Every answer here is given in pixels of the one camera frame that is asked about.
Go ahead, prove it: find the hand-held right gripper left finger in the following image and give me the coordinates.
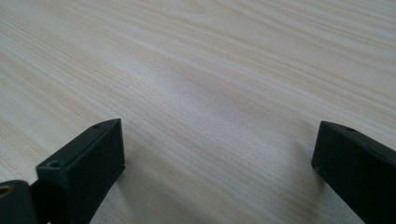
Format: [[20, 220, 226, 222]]
[[30, 118, 126, 224]]

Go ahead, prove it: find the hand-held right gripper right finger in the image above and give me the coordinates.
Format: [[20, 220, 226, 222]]
[[311, 120, 396, 224]]

